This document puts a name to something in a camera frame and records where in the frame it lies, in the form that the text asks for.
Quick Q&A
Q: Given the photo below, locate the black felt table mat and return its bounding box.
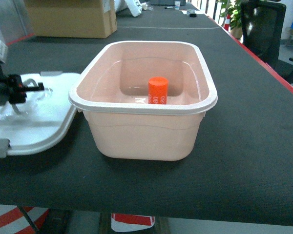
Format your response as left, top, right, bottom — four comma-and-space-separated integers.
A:
0, 6, 293, 226

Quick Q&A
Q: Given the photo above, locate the red white striped bollard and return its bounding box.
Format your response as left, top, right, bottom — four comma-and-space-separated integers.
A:
0, 205, 49, 234

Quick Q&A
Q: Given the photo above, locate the black mesh office chair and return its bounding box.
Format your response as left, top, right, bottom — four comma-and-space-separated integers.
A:
240, 0, 293, 84

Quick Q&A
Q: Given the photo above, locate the brown cardboard box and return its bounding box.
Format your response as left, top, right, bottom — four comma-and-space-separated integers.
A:
24, 0, 117, 39

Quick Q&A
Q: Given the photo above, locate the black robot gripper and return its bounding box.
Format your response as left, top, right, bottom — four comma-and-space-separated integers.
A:
0, 36, 45, 127

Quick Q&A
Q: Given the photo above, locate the white box lid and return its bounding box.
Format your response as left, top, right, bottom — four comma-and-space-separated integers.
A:
0, 72, 80, 158

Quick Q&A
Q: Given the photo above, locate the green potted plant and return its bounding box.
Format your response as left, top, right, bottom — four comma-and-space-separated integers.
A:
216, 0, 243, 40

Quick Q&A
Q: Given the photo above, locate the orange cylindrical capacitor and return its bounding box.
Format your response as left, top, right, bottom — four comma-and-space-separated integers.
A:
148, 77, 168, 104

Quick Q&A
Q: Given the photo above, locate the pink plastic storage box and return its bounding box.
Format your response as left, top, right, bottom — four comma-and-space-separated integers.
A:
68, 40, 218, 161

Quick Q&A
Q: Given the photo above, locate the white paper cup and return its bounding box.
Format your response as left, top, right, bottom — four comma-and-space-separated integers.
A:
174, 1, 181, 10

